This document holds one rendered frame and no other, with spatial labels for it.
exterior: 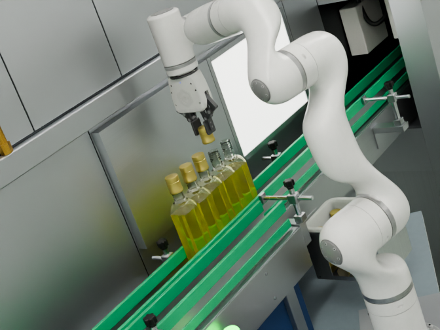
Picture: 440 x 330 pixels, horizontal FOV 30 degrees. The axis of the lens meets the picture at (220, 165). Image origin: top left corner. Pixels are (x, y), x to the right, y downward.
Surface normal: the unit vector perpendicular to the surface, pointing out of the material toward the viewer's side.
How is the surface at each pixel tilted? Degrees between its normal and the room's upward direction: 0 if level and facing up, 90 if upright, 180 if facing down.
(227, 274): 90
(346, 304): 0
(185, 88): 88
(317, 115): 45
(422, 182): 90
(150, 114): 90
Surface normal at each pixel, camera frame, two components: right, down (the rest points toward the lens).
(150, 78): 0.77, -0.03
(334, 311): -0.32, -0.88
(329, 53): 0.52, -0.04
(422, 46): -0.55, 0.47
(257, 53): -0.79, -0.30
